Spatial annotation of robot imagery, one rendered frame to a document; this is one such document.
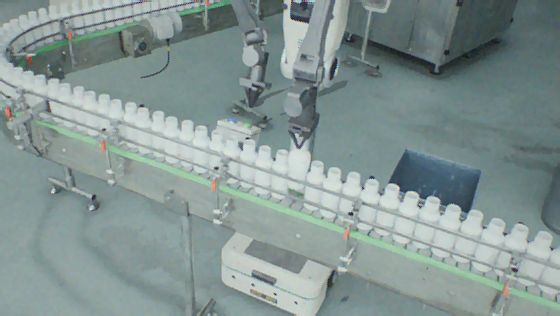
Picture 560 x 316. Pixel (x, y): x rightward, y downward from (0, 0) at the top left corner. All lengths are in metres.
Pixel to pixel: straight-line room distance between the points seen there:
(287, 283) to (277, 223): 0.80
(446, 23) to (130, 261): 3.52
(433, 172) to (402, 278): 0.65
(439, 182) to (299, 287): 0.80
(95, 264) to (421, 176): 1.74
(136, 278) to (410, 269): 1.63
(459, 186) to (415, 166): 0.19
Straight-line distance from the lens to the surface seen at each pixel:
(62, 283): 2.94
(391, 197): 1.56
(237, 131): 1.86
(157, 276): 2.87
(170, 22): 3.10
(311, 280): 2.49
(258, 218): 1.77
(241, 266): 2.58
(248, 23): 1.80
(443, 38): 5.18
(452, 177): 2.21
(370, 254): 1.66
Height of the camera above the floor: 2.07
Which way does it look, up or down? 34 degrees down
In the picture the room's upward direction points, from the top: 4 degrees clockwise
